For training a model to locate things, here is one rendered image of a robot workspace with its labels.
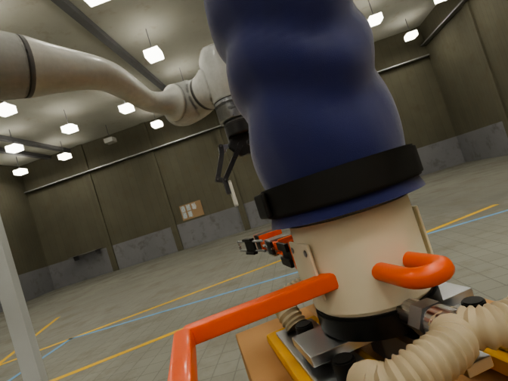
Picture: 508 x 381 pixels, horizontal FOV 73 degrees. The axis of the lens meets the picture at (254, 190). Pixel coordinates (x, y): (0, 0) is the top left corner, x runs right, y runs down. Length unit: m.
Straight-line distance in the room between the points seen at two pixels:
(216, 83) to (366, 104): 0.54
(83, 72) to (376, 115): 0.50
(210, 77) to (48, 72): 0.40
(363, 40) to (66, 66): 0.48
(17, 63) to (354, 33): 0.49
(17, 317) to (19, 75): 2.92
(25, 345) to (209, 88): 2.90
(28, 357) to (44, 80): 2.99
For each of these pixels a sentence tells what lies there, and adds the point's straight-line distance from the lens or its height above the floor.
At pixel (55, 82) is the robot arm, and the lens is 0.68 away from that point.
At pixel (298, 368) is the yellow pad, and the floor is 0.97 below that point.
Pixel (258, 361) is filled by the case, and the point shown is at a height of 0.94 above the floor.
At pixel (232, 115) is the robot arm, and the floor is 1.43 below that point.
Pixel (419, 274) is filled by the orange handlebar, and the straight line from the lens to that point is 0.38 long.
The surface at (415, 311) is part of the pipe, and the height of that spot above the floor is 1.04.
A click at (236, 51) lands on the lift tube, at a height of 1.40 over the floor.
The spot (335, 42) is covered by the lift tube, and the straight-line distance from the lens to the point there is 0.44.
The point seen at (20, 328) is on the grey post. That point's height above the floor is 0.81.
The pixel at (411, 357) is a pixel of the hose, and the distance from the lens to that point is 0.35.
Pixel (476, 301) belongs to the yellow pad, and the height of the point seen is 1.00.
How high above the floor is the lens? 1.21
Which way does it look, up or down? 2 degrees up
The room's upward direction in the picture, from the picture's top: 18 degrees counter-clockwise
